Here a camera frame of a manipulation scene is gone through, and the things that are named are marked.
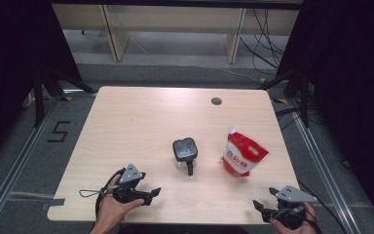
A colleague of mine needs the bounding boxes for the black floor cables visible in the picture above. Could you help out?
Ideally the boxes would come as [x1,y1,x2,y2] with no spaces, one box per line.
[274,105,325,131]

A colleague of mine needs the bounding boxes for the person's left hand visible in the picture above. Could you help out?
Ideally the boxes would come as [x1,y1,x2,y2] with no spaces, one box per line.
[96,175,146,225]

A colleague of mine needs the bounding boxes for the black metal stand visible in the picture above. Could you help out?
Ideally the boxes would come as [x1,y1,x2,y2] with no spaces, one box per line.
[32,64,97,129]
[257,67,311,130]

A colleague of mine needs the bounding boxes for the black curtain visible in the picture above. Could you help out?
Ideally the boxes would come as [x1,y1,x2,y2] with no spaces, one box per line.
[0,0,83,170]
[277,0,374,233]

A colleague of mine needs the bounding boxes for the person's right hand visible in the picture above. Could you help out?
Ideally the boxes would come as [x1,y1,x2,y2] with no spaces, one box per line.
[269,202,318,234]

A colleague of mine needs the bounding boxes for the glass jar with black lid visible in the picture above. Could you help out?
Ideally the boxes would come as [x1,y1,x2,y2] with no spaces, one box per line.
[171,136,199,177]

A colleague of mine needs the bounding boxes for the red and white sugar pouch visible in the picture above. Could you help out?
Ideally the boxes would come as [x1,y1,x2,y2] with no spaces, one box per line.
[221,125,271,178]

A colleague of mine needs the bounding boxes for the light wooden shelf unit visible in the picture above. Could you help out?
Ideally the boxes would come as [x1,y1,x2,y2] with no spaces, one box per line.
[51,3,301,65]

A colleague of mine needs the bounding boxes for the grey wire loop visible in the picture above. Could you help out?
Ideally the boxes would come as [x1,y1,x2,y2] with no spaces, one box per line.
[78,184,120,199]

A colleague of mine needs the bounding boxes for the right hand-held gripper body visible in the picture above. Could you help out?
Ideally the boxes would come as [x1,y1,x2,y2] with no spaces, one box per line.
[270,184,318,230]

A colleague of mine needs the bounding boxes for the grey floor strip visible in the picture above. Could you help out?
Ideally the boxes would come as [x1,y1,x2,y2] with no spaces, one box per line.
[0,190,48,201]

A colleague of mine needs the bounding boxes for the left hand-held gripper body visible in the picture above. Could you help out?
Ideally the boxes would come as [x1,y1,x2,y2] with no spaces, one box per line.
[111,163,145,205]

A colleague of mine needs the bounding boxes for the grey tape strip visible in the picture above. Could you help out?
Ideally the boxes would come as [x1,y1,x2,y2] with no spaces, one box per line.
[41,198,66,211]

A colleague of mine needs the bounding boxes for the black cable bundle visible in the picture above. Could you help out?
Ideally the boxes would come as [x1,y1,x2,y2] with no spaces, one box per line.
[239,8,290,77]

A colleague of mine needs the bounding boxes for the black cable loop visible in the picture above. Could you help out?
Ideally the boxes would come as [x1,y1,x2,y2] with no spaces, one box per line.
[93,168,127,219]

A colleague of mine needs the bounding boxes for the aluminium floor rail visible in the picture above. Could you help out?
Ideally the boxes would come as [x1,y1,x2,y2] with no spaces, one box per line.
[286,97,361,234]
[0,89,94,234]

